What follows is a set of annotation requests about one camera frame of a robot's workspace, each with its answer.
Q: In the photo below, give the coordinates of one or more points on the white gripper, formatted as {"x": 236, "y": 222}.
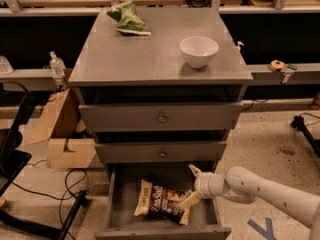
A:
{"x": 202, "y": 185}

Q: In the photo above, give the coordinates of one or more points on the brown sea salt chip bag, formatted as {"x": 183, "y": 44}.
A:
{"x": 159, "y": 201}

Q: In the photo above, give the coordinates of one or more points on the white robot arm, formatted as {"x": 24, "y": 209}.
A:
{"x": 240, "y": 185}

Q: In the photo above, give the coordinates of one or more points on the grey middle drawer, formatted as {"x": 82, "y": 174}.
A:
{"x": 160, "y": 151}

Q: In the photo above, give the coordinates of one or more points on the grey open bottom drawer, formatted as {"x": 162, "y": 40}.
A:
{"x": 125, "y": 185}

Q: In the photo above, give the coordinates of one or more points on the grey top drawer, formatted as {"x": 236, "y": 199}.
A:
{"x": 160, "y": 117}

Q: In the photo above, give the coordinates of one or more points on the grey wooden drawer cabinet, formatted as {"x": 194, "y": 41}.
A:
{"x": 117, "y": 69}

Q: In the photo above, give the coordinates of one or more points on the green chip bag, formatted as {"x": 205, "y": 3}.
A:
{"x": 128, "y": 21}

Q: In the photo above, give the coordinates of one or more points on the blue floor tape mark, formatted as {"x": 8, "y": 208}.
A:
{"x": 267, "y": 231}

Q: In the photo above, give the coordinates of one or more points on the black stand leg right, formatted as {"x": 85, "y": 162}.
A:
{"x": 298, "y": 123}

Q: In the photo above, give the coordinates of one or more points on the white ceramic bowl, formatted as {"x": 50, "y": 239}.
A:
{"x": 198, "y": 51}

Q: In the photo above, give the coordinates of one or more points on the small white spray bottle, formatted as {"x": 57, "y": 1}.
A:
{"x": 239, "y": 46}

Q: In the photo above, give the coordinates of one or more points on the open cardboard box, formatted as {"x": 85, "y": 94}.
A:
{"x": 56, "y": 126}

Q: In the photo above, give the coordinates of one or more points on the clear sanitizer pump bottle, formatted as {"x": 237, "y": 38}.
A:
{"x": 57, "y": 65}

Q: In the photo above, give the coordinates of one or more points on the black metal stand left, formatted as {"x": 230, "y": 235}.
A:
{"x": 12, "y": 161}

